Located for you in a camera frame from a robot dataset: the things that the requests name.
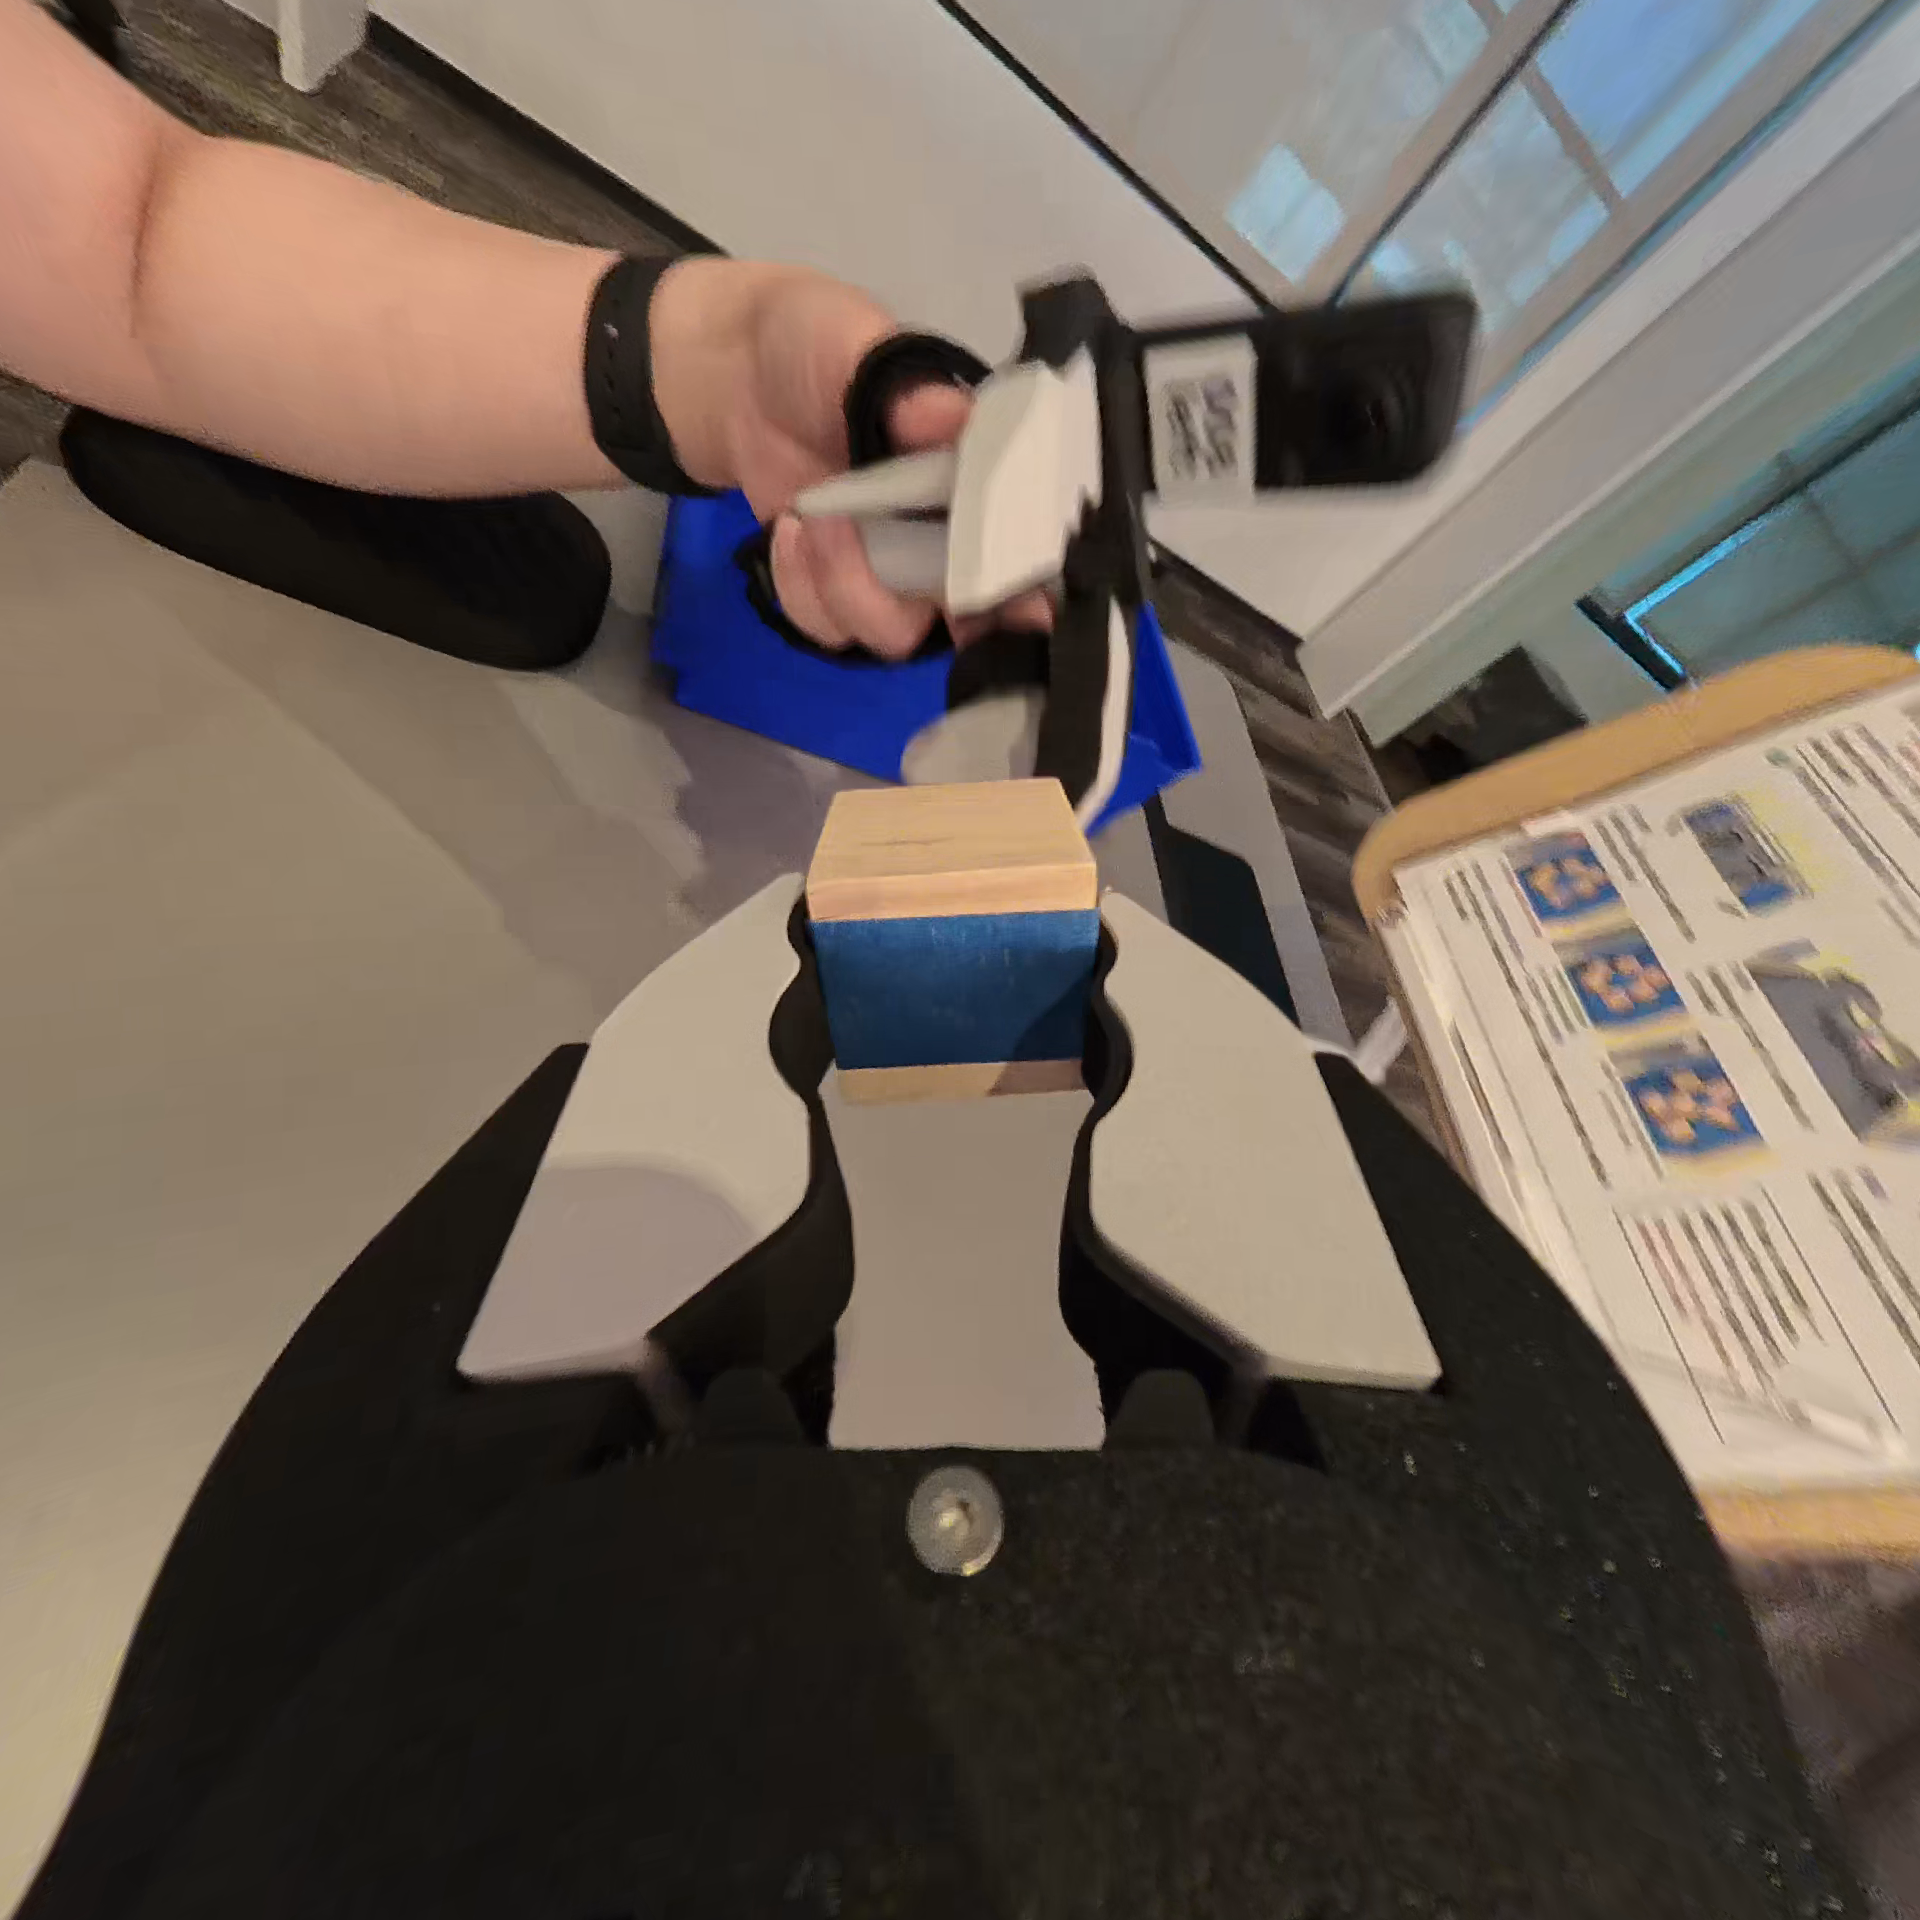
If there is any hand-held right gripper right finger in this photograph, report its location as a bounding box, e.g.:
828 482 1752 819
1056 889 1444 1393

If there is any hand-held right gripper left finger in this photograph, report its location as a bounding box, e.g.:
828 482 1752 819
455 873 856 1385

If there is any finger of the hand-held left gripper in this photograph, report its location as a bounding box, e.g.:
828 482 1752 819
1038 590 1143 823
943 358 1114 617

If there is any blue striped wooden cube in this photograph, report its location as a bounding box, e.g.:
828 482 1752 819
805 780 1104 1106

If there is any blue plastic bin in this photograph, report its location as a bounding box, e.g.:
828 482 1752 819
650 486 1205 838

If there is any person's left forearm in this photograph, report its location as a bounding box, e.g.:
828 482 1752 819
0 0 634 501

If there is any person's left hand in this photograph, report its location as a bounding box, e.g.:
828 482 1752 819
651 263 1052 666

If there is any black wristband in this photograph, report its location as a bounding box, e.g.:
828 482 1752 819
582 251 724 501

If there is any large glass window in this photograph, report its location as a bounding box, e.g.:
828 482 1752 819
943 0 1920 453

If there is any wooden document stand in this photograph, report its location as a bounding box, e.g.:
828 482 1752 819
1318 644 1920 1569

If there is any printed instruction sheet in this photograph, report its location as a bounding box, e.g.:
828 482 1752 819
1387 693 1920 1495

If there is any black armrest pad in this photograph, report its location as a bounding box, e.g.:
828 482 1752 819
60 402 615 671

